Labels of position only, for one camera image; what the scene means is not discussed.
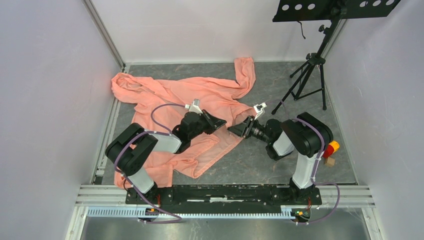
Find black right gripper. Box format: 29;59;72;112
226;115;271;144

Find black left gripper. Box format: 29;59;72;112
188;109;227;140

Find salmon pink zip jacket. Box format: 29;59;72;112
111;57;256;188

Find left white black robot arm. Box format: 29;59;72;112
105;110;227;204

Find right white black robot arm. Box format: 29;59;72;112
228;112;334;204

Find black tripod stand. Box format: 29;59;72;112
271;16;342;115

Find yellow red toy block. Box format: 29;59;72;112
322;140;340;159

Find small wooden cube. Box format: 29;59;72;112
324;157;336;167

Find black perforated stand tray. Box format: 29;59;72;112
272;0;400;23

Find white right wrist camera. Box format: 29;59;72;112
253;102;267;120

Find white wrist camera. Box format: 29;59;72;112
253;102;267;120
184;98;203;114

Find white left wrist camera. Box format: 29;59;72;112
184;98;203;114

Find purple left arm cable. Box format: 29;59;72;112
113;103;187;225

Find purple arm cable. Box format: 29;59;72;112
272;98;341;226
113;103;187;225

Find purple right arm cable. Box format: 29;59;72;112
272;98;341;226

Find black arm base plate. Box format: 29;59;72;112
144;184;323;214

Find slotted white cable duct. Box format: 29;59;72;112
86;206;295;220

